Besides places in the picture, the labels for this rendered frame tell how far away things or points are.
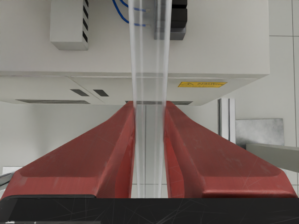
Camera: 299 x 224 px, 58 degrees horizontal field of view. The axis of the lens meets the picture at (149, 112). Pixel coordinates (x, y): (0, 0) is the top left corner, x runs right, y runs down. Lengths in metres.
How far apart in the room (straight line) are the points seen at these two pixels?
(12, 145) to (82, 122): 0.29
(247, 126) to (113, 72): 0.77
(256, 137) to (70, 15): 0.88
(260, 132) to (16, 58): 0.92
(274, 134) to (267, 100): 0.14
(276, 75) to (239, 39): 0.73
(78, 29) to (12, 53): 0.13
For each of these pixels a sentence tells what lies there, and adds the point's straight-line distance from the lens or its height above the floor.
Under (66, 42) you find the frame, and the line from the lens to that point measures 0.45.
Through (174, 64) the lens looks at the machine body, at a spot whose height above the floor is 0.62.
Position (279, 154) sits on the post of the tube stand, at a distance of 0.89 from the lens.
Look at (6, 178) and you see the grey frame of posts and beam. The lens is 1.11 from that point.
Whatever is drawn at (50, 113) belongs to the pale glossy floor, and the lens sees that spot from 1.13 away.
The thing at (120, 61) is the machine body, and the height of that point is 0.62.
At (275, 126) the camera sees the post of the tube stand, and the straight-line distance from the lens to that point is 1.18.
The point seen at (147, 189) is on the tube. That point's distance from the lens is 0.16.
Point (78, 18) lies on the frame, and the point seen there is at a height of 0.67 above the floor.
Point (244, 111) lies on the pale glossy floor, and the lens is 1.14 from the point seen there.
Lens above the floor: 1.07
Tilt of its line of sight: 86 degrees down
